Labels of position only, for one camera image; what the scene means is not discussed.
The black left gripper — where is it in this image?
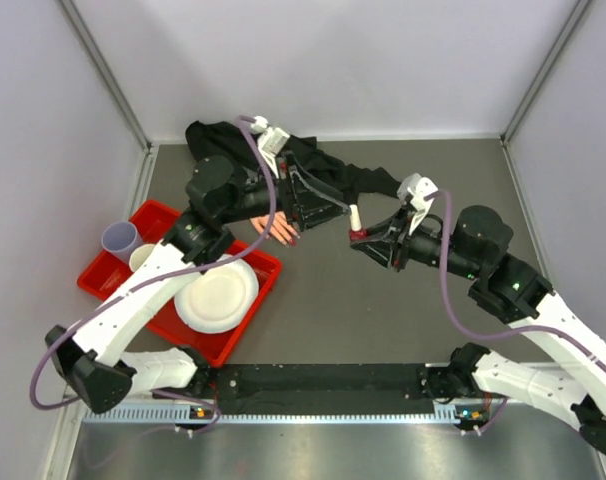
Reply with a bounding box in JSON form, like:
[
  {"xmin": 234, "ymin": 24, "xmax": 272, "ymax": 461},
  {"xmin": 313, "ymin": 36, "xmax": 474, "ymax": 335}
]
[{"xmin": 218, "ymin": 151, "xmax": 351, "ymax": 231}]

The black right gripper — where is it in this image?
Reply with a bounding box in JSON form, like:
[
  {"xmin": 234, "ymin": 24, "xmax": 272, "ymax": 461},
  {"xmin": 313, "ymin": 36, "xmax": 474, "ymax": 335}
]
[{"xmin": 351, "ymin": 202, "xmax": 481, "ymax": 280}]

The red nail polish bottle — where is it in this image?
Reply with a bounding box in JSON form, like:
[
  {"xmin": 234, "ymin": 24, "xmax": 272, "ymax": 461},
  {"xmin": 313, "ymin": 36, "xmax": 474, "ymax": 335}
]
[{"xmin": 349, "ymin": 228, "xmax": 368, "ymax": 243}]

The white nail polish cap brush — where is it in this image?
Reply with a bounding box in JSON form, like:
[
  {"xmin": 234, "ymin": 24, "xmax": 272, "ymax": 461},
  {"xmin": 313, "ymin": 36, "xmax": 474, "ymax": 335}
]
[{"xmin": 349, "ymin": 204, "xmax": 362, "ymax": 232}]

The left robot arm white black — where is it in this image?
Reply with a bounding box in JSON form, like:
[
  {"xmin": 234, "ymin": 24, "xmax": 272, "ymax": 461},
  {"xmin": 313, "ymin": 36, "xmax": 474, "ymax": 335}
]
[{"xmin": 45, "ymin": 154, "xmax": 349, "ymax": 414}]

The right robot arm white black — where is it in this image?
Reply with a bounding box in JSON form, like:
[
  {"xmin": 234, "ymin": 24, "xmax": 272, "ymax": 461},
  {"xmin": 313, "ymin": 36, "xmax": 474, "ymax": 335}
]
[{"xmin": 349, "ymin": 204, "xmax": 606, "ymax": 455}]

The mannequin hand with red nails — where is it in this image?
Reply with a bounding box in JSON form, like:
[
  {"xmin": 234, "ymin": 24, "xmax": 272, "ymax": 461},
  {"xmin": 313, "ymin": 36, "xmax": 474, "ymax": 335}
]
[{"xmin": 250, "ymin": 212, "xmax": 299, "ymax": 245}]

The black cloth garment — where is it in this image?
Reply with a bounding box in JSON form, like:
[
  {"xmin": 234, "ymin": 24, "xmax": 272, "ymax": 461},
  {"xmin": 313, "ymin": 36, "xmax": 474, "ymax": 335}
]
[{"xmin": 185, "ymin": 121, "xmax": 401, "ymax": 204}]

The white paper plate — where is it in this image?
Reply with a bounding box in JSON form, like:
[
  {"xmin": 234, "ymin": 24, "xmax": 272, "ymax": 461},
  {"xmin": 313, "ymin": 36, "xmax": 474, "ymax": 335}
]
[{"xmin": 174, "ymin": 259, "xmax": 259, "ymax": 334}]

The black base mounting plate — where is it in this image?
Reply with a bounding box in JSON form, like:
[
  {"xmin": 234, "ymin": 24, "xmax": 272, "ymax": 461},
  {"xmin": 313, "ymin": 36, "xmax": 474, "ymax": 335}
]
[{"xmin": 152, "ymin": 362, "xmax": 489, "ymax": 415}]

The purple plastic cup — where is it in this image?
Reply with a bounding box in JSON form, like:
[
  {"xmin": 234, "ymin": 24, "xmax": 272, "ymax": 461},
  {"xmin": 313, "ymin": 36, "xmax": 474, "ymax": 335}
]
[{"xmin": 101, "ymin": 221, "xmax": 142, "ymax": 264}]

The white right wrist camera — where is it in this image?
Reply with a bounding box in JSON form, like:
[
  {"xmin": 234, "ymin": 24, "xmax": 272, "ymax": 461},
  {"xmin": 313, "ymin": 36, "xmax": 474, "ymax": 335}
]
[{"xmin": 397, "ymin": 173, "xmax": 438, "ymax": 229}]

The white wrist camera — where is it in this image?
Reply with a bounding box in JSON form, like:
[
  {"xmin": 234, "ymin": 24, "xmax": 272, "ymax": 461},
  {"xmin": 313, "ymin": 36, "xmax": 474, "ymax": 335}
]
[
  {"xmin": 250, "ymin": 116, "xmax": 290, "ymax": 175},
  {"xmin": 397, "ymin": 173, "xmax": 438, "ymax": 229}
]

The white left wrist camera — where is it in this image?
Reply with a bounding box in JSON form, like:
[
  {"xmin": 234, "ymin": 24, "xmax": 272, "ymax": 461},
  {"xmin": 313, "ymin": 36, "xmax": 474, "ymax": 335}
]
[{"xmin": 250, "ymin": 116, "xmax": 290, "ymax": 175}]

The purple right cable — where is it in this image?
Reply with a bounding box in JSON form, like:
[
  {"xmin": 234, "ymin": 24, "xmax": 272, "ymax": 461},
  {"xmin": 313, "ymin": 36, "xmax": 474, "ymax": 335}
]
[{"xmin": 427, "ymin": 189, "xmax": 606, "ymax": 389}]

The grey slotted cable duct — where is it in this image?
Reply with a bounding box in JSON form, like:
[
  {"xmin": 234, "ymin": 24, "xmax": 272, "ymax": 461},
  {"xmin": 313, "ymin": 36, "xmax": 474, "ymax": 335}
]
[{"xmin": 82, "ymin": 402, "xmax": 489, "ymax": 426}]

